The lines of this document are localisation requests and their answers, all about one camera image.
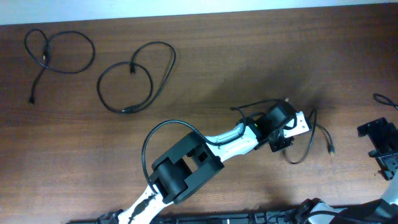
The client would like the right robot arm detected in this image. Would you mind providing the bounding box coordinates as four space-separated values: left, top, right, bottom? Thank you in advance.
298 118 397 224

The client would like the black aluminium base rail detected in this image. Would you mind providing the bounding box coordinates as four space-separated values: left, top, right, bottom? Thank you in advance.
67 205 371 224

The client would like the left camera black cable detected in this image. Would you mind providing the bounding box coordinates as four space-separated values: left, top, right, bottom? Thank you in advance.
141 98 290 195

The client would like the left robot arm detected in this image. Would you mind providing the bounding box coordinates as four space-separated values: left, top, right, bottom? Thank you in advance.
96 100 312 223

